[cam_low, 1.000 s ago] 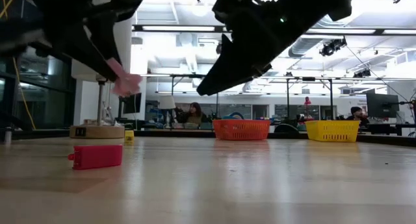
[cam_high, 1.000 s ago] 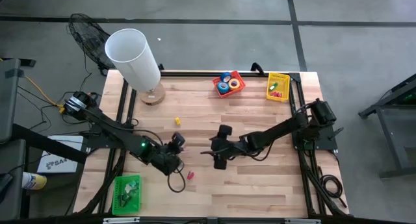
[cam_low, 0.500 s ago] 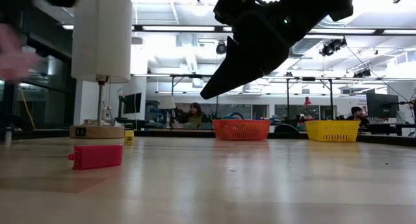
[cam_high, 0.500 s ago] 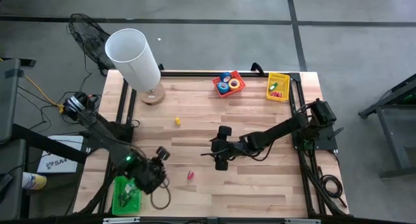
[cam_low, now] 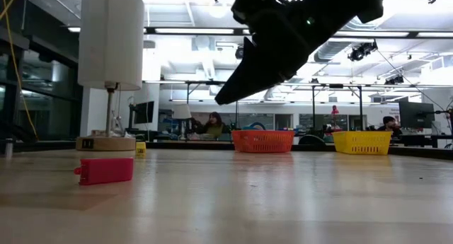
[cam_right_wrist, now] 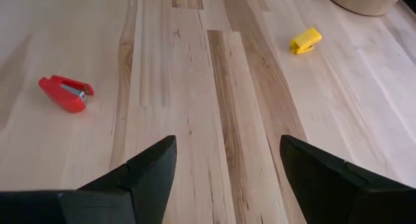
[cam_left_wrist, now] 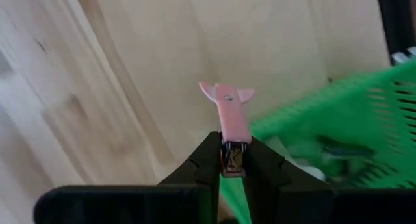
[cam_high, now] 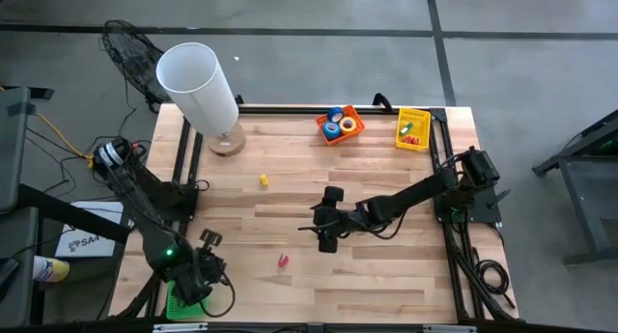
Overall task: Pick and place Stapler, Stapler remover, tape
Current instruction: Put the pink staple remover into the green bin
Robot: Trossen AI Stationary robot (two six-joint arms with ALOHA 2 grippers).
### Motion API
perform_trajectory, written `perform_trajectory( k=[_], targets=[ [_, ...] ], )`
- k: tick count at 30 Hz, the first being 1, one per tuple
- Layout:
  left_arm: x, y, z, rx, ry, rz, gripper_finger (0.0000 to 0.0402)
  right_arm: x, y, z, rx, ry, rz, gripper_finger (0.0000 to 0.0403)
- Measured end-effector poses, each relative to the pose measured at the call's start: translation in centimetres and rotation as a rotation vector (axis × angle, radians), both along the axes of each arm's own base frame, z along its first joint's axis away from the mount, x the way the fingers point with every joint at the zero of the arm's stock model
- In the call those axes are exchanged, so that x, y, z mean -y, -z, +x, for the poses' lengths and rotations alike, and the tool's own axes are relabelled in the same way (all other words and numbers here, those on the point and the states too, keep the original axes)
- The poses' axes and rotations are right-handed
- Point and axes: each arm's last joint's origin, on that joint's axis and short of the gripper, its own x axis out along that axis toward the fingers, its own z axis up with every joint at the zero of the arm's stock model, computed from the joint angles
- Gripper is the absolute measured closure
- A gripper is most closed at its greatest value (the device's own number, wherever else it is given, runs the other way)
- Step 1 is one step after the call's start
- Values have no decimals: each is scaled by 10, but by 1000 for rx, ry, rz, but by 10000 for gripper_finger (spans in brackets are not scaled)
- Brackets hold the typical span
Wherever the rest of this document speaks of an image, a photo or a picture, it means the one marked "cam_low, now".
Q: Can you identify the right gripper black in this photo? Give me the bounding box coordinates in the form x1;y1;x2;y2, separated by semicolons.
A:
214;0;340;106

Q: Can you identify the orange plastic basket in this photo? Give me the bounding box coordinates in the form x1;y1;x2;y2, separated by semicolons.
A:
231;129;295;153

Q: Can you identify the red mini stapler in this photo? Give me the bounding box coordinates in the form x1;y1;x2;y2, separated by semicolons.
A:
73;156;134;186

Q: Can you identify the person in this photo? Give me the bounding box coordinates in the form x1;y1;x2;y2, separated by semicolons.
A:
193;111;233;141
377;115;403;136

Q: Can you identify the small background table lamp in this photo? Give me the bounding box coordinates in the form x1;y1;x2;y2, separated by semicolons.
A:
173;104;192;141

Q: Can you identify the small black monitor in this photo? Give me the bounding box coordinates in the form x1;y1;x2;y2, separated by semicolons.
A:
129;100;155;132

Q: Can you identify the yellow plastic basket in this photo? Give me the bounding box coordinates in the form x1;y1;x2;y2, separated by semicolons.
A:
332;130;393;156

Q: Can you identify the small black ceiling rig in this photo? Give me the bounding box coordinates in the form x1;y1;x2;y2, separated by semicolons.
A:
384;75;405;86

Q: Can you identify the white lamp with wooden base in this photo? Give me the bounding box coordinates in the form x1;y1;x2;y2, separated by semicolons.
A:
76;0;145;152

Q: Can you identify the black beam with light strips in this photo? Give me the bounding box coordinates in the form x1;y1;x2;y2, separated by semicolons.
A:
144;26;453;40

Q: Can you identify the large black monitor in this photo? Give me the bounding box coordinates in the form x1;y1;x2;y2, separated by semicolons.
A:
398;101;435;129

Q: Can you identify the black background workstation frame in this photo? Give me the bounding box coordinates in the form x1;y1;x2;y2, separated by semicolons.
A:
185;80;364;132

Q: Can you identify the silver ventilation duct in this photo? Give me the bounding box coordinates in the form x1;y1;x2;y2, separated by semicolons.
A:
313;23;358;63

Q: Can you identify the black aluminium table frame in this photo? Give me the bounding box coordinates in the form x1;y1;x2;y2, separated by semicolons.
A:
0;139;453;161

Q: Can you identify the black ceiling camera rig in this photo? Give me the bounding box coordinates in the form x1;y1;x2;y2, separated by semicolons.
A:
348;41;379;62

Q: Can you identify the yellow cable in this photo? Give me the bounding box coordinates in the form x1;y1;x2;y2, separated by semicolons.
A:
0;0;40;142

